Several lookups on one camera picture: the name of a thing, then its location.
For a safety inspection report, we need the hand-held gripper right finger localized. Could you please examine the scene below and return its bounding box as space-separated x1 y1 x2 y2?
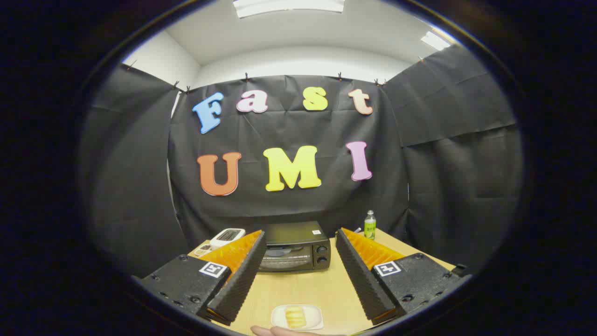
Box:
336 228 472 326

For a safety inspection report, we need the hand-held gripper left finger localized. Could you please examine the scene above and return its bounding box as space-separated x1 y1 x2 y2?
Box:
132 230 267 326

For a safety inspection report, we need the black toaster oven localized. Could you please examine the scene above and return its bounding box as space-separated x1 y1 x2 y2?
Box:
258 221 332 273

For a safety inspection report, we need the golden bread roll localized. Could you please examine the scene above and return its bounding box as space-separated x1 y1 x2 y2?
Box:
285 306 306 329

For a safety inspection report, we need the white pop-up toaster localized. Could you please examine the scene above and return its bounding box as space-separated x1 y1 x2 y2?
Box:
210 228 246 250

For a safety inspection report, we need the white rectangular plate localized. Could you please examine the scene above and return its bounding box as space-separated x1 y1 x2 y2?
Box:
271 304 324 331

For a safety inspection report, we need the small ceiling light panel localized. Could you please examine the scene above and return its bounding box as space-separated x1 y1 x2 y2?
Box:
421 31 452 51

